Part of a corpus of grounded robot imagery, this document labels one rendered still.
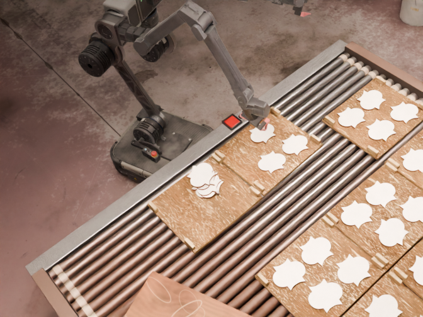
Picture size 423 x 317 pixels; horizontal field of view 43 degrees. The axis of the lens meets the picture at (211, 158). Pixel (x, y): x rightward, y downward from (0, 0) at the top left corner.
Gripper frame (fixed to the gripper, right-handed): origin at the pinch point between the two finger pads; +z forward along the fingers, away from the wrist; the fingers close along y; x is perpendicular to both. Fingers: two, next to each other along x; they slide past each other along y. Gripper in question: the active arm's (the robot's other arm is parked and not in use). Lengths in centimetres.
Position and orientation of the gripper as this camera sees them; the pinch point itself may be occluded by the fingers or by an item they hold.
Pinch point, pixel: (257, 124)
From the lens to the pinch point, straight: 256.9
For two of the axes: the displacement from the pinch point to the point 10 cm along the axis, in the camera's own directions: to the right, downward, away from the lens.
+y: 6.7, 5.3, -5.2
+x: 6.6, -7.5, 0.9
